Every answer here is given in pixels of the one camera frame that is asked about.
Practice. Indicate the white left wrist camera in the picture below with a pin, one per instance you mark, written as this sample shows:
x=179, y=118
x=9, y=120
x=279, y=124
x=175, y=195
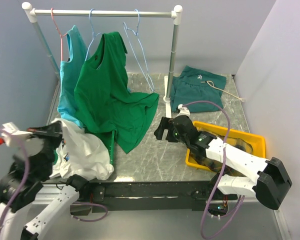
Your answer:
x=12, y=135

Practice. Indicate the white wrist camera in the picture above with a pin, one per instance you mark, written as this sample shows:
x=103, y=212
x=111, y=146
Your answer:
x=12, y=135
x=183, y=111

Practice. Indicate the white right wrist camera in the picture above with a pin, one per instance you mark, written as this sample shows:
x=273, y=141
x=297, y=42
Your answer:
x=183, y=111

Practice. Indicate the pink wire hanger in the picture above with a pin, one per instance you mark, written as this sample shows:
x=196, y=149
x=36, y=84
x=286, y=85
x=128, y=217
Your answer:
x=61, y=35

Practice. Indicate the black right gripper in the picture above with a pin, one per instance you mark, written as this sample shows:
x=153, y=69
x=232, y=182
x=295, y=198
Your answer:
x=166, y=123

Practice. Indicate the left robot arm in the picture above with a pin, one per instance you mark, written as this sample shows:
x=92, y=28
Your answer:
x=17, y=195

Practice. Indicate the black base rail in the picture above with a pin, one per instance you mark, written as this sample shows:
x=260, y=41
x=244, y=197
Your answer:
x=128, y=195

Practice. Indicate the dark green shorts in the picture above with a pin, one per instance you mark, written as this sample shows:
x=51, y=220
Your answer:
x=197, y=85

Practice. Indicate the white metal clothes rack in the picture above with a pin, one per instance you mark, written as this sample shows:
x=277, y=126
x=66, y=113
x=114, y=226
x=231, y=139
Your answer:
x=175, y=14

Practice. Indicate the yellow plastic tray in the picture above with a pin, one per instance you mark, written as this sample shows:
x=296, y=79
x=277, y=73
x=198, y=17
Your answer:
x=250, y=143

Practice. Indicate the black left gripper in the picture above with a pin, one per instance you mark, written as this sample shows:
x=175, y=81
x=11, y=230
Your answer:
x=53, y=130

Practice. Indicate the blue wire hanger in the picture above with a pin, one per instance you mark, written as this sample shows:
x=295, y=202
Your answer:
x=137, y=49

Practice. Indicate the green t-shirt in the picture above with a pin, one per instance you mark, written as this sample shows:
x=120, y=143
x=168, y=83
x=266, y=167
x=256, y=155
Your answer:
x=104, y=103

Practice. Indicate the green plastic tray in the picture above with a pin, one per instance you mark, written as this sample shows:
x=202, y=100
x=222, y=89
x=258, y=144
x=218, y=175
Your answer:
x=112, y=147

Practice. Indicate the light blue t-shirt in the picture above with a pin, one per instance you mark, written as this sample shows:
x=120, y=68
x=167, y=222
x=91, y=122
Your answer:
x=69, y=75

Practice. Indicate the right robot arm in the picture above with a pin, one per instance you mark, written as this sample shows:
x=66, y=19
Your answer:
x=239, y=172

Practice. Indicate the white t-shirt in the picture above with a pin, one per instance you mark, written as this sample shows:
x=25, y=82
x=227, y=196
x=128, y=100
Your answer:
x=80, y=153

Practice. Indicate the blue hanger holding green shirt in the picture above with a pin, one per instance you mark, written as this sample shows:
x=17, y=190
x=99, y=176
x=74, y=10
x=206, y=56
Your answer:
x=94, y=35

